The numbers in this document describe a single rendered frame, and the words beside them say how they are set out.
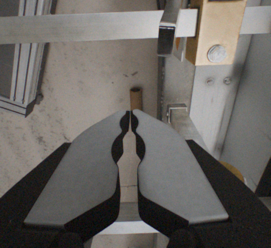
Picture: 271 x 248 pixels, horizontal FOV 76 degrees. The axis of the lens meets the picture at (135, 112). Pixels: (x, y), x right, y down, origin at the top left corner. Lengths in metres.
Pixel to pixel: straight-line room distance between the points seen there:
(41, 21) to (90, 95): 1.00
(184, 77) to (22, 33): 0.32
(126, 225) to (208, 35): 0.27
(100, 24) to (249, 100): 0.44
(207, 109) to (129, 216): 0.41
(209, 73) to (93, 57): 0.77
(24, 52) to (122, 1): 0.56
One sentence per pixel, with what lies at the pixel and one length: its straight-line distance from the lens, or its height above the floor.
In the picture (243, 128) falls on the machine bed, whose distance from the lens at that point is 0.58.
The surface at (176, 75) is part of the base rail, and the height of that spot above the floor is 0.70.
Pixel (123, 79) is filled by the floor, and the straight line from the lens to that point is 1.16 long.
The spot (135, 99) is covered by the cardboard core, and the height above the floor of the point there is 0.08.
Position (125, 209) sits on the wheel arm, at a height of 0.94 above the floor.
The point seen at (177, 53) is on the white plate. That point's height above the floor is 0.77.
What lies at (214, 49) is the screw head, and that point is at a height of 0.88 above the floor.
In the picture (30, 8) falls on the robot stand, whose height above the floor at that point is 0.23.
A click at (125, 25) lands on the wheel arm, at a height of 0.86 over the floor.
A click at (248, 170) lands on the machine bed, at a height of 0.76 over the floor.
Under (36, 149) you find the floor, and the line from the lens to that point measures 1.64.
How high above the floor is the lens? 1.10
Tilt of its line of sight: 61 degrees down
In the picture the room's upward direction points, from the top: 178 degrees clockwise
